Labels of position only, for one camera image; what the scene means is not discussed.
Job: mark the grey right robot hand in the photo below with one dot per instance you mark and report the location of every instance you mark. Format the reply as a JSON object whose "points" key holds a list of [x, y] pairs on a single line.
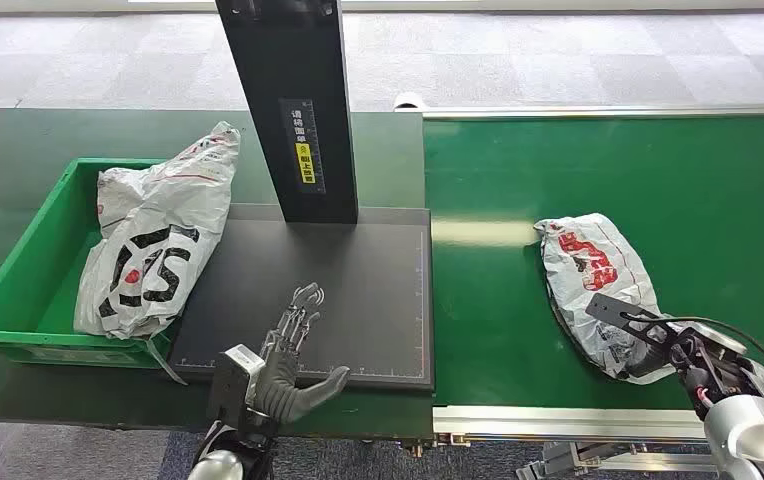
{"points": [[648, 363]]}

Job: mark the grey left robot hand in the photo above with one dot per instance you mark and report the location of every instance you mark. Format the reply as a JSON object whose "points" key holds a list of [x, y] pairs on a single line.
{"points": [[279, 387]]}

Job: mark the grey package with red print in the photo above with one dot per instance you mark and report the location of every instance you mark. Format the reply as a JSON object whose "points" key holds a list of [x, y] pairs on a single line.
{"points": [[587, 265]]}

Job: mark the green conveyor belt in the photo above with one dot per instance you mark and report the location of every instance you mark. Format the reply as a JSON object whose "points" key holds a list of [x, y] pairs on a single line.
{"points": [[687, 199]]}

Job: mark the white package with black print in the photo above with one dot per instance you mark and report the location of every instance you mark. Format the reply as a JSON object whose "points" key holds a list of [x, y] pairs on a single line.
{"points": [[157, 225]]}

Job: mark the black scanner platform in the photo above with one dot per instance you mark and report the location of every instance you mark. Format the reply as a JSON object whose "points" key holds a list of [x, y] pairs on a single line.
{"points": [[355, 298]]}

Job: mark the green plastic crate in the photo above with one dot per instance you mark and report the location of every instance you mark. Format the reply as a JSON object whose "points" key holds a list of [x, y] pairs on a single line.
{"points": [[31, 291]]}

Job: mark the black scanner column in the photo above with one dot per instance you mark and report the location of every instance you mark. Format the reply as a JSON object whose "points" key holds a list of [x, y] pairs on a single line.
{"points": [[289, 79]]}

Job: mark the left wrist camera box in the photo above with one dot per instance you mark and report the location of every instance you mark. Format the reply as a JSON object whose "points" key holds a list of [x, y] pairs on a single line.
{"points": [[233, 381]]}

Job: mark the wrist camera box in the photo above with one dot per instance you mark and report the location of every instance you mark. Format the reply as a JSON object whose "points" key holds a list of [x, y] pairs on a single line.
{"points": [[617, 310], [233, 381]]}

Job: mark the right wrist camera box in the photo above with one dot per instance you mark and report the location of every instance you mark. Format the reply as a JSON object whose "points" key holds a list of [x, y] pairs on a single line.
{"points": [[617, 310]]}

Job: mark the aluminium conveyor frame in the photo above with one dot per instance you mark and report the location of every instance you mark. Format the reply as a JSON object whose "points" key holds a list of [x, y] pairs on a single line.
{"points": [[554, 424]]}

